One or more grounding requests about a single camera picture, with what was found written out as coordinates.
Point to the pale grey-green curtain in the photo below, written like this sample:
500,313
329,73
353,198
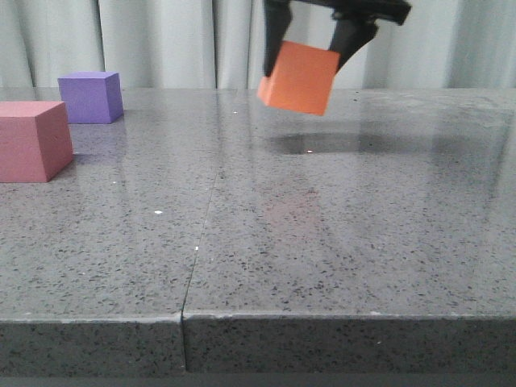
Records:
220,44

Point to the pink foam cube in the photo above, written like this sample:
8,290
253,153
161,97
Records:
35,141

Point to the purple foam cube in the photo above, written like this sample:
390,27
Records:
91,96

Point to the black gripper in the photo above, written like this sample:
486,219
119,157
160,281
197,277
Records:
355,26

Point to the orange foam cube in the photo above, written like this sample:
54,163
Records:
301,79

